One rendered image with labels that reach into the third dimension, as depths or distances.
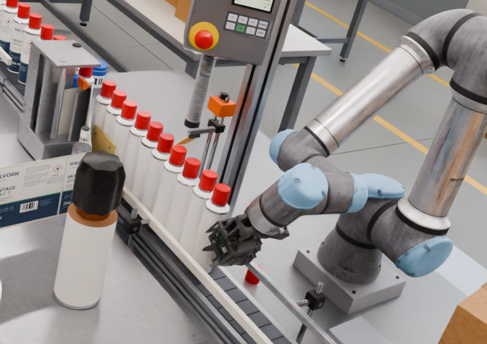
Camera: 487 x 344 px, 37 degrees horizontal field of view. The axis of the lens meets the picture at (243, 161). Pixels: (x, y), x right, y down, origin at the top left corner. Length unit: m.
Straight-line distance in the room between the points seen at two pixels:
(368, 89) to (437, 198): 0.26
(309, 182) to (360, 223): 0.40
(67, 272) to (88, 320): 0.10
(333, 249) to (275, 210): 0.43
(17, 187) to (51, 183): 0.08
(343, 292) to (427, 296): 0.27
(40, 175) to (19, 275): 0.19
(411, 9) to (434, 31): 6.35
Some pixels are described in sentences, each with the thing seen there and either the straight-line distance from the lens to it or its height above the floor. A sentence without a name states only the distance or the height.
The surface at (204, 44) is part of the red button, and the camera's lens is 1.47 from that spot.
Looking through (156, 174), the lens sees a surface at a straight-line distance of 1.62.
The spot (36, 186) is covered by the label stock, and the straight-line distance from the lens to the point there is 1.49.
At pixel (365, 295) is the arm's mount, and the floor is 0.87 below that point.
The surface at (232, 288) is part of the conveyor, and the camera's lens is 1.55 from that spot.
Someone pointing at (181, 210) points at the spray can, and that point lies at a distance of 1.56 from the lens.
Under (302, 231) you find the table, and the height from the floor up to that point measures 0.83.
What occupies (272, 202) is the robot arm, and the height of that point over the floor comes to 1.18.
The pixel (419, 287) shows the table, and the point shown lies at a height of 0.83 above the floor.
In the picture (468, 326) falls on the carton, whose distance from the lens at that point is 1.33.
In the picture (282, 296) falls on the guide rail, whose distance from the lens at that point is 1.44.
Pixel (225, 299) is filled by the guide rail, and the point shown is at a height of 0.91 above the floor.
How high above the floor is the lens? 1.81
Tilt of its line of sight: 27 degrees down
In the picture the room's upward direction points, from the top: 17 degrees clockwise
